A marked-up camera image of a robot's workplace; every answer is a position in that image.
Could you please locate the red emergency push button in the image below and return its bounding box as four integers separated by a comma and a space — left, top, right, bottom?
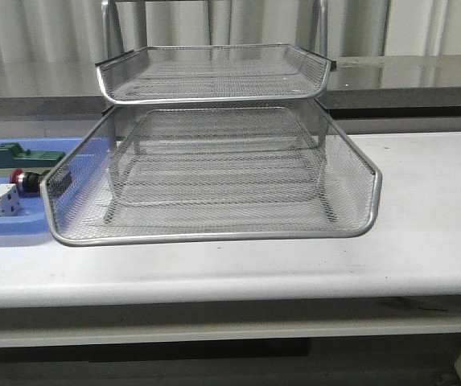
10, 168, 72, 197

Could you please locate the blue plastic tray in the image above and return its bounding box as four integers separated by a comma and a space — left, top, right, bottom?
0, 136, 110, 237

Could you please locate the grey stone counter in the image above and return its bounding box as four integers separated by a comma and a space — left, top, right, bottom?
0, 55, 461, 119

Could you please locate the green electrical module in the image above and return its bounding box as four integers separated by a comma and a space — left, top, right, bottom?
0, 142, 65, 177

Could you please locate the grey curtain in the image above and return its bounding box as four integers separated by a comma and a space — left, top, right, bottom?
0, 1, 461, 64

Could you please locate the grey metal rack frame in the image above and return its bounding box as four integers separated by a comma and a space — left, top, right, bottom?
102, 1, 340, 236

